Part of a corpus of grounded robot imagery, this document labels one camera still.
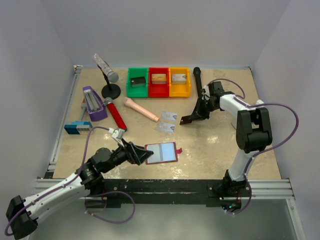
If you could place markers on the grey orange small tool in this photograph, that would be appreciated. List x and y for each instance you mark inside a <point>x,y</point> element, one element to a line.
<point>83,110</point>

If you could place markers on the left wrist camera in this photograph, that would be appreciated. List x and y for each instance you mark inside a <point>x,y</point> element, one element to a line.
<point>117,134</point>

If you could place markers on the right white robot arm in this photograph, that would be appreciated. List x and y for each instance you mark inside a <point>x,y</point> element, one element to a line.
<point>253,128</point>

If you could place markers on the red plastic bin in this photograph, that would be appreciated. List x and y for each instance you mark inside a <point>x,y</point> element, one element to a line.
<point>158,88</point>

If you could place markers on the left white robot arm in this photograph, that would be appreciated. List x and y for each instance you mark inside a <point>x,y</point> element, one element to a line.
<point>24,214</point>

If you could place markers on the purple metronome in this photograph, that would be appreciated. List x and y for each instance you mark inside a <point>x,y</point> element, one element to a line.
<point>95,107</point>

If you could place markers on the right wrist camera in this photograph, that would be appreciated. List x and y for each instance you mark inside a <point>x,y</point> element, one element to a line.
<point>205,93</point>

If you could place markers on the black card in green bin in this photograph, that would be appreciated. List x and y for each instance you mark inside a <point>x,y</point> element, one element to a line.
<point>137,82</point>

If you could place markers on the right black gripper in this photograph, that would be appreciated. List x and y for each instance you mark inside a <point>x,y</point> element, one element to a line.
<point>200,108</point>

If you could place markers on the blue grey block tool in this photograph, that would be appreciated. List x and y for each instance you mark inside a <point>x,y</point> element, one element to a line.
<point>78,127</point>

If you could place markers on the silver VIP card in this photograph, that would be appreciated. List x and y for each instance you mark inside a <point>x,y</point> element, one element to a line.
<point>169,116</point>
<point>166,127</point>

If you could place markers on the pink microphone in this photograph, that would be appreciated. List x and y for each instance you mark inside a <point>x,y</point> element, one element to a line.
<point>131,104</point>

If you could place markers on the silver card in yellow bin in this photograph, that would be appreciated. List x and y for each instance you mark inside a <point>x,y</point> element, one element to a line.
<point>178,79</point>

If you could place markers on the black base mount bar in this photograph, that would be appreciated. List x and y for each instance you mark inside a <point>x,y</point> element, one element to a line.
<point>209,192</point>

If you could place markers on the tan card in red bin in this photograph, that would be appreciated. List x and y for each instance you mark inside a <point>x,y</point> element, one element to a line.
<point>159,78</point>

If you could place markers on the aluminium frame rail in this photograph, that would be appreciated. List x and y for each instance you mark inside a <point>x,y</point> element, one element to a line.
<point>49,99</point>

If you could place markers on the yellow plastic bin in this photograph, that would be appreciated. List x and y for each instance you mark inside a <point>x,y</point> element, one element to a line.
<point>180,91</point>

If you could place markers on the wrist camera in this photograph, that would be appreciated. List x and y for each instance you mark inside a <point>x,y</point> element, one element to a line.
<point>117,134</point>
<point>205,93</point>

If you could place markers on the black microphone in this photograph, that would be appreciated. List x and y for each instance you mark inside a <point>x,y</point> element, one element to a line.
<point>198,80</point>

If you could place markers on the red microphone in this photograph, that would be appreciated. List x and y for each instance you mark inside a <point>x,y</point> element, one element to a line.
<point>108,102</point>

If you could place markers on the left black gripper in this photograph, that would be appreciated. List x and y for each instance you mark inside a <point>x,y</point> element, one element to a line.
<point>132,153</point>

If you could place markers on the black microphone stand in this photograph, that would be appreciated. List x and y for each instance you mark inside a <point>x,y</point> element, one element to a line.
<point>111,90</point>

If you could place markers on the green plastic bin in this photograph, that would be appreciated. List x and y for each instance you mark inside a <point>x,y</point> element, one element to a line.
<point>141,92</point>

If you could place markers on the red leather card holder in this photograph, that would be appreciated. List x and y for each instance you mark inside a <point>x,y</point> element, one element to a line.
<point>163,153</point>

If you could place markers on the glitter microphone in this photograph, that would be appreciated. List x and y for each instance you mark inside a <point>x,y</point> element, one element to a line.
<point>111,75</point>

